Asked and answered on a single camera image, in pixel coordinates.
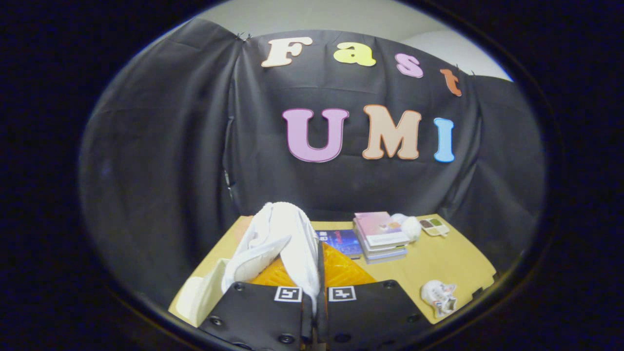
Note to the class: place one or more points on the pale blue book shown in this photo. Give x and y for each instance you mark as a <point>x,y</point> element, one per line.
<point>387,257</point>

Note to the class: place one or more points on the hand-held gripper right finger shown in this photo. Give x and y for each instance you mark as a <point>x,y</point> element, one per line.
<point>321,278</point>

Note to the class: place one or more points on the dark blue book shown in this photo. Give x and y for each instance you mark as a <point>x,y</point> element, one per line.
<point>343,240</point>

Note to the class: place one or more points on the small paint palette tray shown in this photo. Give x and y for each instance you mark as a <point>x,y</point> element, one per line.
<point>434,226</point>

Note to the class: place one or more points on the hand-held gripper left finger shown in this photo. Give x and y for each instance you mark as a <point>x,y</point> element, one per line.
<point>253,312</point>

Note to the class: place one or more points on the pink cover book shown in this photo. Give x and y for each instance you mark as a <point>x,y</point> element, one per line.
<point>380,226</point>

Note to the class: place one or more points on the black backdrop cloth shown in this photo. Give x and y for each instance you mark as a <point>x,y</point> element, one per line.
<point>170,146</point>

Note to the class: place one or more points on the white striped shoe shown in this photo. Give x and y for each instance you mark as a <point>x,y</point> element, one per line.
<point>438,296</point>

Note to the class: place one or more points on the white plush toy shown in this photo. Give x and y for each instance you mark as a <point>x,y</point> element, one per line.
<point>410,227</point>

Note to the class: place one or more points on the white book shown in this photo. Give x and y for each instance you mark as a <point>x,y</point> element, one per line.
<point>385,249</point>

